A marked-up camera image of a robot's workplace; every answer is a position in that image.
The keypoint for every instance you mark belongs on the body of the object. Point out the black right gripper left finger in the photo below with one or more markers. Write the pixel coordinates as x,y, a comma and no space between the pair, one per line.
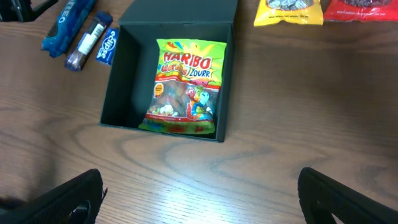
76,201

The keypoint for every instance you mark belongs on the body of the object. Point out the green Haribo gummy bag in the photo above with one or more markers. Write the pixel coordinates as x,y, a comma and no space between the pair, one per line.
187,82

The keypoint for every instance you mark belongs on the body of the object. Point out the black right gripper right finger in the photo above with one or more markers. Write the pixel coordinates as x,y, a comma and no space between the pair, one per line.
323,199

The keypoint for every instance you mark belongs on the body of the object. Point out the yellow nut snack bag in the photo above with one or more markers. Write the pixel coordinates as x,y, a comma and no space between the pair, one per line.
303,12

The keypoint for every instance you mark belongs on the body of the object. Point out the red snack bag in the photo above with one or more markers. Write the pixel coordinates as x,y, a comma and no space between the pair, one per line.
361,10

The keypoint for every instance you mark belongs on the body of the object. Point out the blue Eclipse mint pack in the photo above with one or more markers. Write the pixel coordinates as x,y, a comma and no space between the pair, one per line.
108,46

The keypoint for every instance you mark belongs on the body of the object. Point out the blue Oreo cookie pack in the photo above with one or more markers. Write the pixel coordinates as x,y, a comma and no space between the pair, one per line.
66,27

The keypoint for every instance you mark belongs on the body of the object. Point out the dark green open box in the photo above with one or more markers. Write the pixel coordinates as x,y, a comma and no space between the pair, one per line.
132,76

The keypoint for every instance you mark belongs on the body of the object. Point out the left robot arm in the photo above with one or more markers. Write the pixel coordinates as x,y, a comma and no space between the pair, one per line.
22,10

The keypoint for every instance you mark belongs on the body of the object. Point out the dark purple chocolate bar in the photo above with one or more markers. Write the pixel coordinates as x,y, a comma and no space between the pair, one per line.
77,59

